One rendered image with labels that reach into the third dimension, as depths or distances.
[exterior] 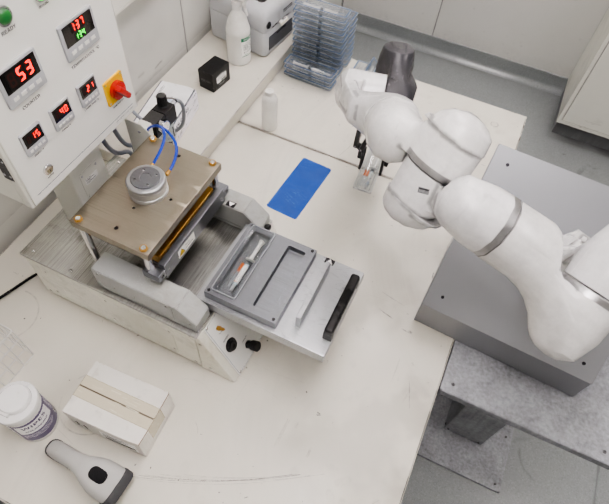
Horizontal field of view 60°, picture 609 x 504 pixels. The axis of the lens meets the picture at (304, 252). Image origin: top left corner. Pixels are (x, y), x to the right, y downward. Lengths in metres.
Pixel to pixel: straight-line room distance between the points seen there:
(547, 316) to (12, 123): 0.91
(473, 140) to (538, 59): 2.62
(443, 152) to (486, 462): 1.44
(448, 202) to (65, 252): 0.85
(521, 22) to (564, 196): 2.19
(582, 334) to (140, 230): 0.79
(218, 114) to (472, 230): 1.09
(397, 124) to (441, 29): 2.58
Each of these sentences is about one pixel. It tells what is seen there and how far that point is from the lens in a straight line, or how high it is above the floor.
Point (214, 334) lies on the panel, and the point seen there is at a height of 0.89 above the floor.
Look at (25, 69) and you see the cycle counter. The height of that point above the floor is 1.40.
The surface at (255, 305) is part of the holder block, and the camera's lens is 1.09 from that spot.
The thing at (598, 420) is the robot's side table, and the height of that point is 0.75.
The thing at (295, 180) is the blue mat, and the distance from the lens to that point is 1.60.
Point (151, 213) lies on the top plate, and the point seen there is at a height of 1.11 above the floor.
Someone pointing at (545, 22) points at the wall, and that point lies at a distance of 3.38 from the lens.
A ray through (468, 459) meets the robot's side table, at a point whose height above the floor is 0.01.
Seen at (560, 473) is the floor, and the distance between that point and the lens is 2.23.
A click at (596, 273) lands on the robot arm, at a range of 0.93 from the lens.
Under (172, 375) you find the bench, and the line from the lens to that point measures 1.29.
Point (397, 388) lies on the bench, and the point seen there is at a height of 0.75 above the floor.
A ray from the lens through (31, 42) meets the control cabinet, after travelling 0.98.
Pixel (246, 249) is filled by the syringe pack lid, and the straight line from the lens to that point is 1.13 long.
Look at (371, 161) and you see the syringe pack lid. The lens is 1.60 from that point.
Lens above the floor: 1.94
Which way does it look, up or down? 56 degrees down
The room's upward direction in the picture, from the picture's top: 6 degrees clockwise
